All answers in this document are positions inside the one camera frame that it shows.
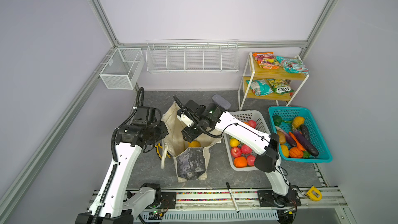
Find yellow pear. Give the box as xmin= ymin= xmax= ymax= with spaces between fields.
xmin=188 ymin=141 xmax=201 ymax=148

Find cream canvas grocery bag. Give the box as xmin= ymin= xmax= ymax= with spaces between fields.
xmin=162 ymin=103 xmax=222 ymax=183

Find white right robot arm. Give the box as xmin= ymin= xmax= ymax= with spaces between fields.
xmin=173 ymin=94 xmax=301 ymax=208

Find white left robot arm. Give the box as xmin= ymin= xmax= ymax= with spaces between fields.
xmin=75 ymin=88 xmax=168 ymax=224

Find green Fox's candy bag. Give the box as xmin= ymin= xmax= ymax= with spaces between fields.
xmin=267 ymin=79 xmax=294 ymax=95

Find orange pink snack bag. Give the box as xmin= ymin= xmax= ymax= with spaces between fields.
xmin=252 ymin=52 xmax=280 ymax=69

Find teal red snack bag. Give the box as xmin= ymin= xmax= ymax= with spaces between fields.
xmin=276 ymin=57 xmax=309 ymax=74

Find yellow black pliers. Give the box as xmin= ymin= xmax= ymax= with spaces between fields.
xmin=155 ymin=142 xmax=164 ymax=159

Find grey fabric glasses case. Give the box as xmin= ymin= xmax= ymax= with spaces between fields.
xmin=212 ymin=94 xmax=231 ymax=111

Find yellow lemon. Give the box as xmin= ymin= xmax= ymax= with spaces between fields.
xmin=229 ymin=138 xmax=240 ymax=148

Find red apple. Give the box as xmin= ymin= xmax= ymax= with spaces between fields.
xmin=247 ymin=120 xmax=257 ymax=129
xmin=246 ymin=155 xmax=256 ymax=167
xmin=230 ymin=147 xmax=242 ymax=158
xmin=240 ymin=145 xmax=252 ymax=155

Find orange fruit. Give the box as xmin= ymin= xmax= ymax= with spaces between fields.
xmin=233 ymin=157 xmax=248 ymax=168

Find black white marker pen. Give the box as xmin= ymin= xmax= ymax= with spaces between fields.
xmin=226 ymin=182 xmax=240 ymax=213

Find green bell pepper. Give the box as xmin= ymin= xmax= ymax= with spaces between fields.
xmin=272 ymin=115 xmax=284 ymax=127

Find brown potato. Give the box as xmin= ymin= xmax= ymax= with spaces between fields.
xmin=277 ymin=130 xmax=286 ymax=145

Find white metal wooden shelf rack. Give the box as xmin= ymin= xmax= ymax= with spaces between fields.
xmin=238 ymin=52 xmax=310 ymax=111

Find yellow corn cob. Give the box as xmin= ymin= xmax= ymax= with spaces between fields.
xmin=280 ymin=145 xmax=289 ymax=158

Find light purple eggplant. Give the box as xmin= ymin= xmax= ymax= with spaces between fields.
xmin=276 ymin=127 xmax=297 ymax=147

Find yellow bell pepper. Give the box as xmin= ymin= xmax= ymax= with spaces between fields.
xmin=291 ymin=116 xmax=305 ymax=129

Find small orange pumpkin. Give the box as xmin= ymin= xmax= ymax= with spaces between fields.
xmin=289 ymin=147 xmax=304 ymax=159

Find teal plastic basket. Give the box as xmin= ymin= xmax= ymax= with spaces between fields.
xmin=268 ymin=106 xmax=333 ymax=163

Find orange carrot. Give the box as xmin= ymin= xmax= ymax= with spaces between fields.
xmin=289 ymin=132 xmax=306 ymax=151

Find dark cucumber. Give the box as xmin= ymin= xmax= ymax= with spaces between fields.
xmin=300 ymin=124 xmax=311 ymax=142

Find yellow tape measure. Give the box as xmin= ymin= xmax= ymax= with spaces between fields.
xmin=306 ymin=186 xmax=322 ymax=202

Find white wire wall basket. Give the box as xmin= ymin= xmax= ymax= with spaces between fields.
xmin=146 ymin=39 xmax=240 ymax=73

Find white mesh wall box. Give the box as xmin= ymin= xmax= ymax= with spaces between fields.
xmin=99 ymin=48 xmax=145 ymax=90

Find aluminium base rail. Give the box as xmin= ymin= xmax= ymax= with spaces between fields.
xmin=82 ymin=186 xmax=349 ymax=224

